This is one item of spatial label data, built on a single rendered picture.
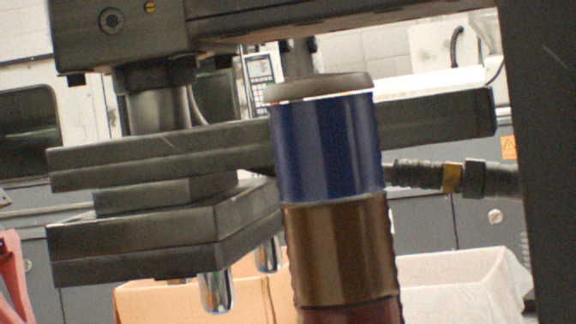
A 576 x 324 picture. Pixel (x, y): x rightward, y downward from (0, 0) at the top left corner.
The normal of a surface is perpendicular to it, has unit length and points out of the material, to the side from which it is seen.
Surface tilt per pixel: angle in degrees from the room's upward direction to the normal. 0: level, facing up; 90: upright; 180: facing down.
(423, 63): 90
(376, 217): 104
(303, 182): 76
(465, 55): 90
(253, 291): 89
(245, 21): 90
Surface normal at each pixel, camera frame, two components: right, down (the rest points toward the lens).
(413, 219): -0.28, 0.09
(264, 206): 0.96, -0.13
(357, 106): 0.53, -0.28
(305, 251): -0.64, -0.11
